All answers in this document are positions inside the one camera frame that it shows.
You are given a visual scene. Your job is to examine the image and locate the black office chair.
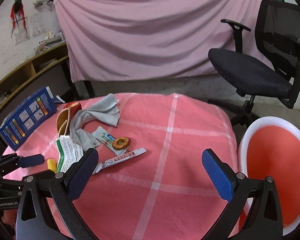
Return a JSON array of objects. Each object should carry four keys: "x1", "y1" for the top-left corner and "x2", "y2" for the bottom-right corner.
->
[{"x1": 207, "y1": 0, "x2": 300, "y2": 128}]

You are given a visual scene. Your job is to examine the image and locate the pink hanging sheet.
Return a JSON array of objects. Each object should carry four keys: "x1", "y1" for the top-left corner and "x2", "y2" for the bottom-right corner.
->
[{"x1": 54, "y1": 0, "x2": 269, "y2": 82}]

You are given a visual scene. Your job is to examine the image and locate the green white medicine sachet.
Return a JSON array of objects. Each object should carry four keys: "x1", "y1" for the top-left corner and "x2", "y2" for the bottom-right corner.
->
[{"x1": 56, "y1": 135, "x2": 83, "y2": 173}]

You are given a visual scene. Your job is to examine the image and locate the grey face mask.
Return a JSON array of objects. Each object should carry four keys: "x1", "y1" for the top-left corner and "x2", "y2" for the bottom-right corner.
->
[{"x1": 69, "y1": 94, "x2": 120, "y2": 152}]

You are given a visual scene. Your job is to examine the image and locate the white blue medicine sachet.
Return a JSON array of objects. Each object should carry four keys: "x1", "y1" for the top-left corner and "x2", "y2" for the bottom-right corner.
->
[{"x1": 92, "y1": 126, "x2": 127, "y2": 156}]

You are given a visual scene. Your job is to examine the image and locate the long white red sachet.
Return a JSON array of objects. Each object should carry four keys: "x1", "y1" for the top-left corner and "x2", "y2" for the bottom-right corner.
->
[{"x1": 93, "y1": 148, "x2": 147, "y2": 174}]

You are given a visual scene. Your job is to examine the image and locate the pink checkered table cloth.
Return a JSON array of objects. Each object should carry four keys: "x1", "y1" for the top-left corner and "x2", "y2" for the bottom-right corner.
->
[{"x1": 2, "y1": 92, "x2": 239, "y2": 240}]

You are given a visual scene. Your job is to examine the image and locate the person left hand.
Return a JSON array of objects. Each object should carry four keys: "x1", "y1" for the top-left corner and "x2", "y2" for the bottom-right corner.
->
[{"x1": 1, "y1": 209, "x2": 18, "y2": 227}]

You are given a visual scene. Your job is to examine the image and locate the red hanging tassel ornament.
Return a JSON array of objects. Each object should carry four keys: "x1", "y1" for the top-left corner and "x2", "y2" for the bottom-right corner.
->
[{"x1": 10, "y1": 0, "x2": 28, "y2": 37}]

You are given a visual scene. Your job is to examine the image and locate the brown round wooden chip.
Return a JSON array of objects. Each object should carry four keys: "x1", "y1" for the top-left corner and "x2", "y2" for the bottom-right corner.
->
[{"x1": 112, "y1": 137, "x2": 131, "y2": 150}]

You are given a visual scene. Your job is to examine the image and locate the stack of books papers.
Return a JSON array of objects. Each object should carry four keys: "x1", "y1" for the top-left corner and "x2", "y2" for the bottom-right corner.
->
[{"x1": 34, "y1": 31, "x2": 64, "y2": 54}]

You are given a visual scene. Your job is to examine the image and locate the blue cardboard box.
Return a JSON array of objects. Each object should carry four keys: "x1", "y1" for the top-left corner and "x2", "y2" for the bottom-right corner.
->
[{"x1": 0, "y1": 86, "x2": 57, "y2": 151}]

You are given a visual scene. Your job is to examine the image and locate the yellow small tube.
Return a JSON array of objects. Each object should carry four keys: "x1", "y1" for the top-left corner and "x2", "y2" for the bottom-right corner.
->
[{"x1": 47, "y1": 159, "x2": 57, "y2": 173}]

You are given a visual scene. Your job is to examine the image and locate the wooden wall shelf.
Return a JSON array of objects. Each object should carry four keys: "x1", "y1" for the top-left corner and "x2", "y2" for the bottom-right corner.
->
[{"x1": 0, "y1": 42, "x2": 78, "y2": 122}]

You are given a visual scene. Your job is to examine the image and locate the pink white trash bin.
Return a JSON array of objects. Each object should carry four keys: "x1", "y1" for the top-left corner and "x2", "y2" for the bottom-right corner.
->
[{"x1": 238, "y1": 116, "x2": 300, "y2": 239}]

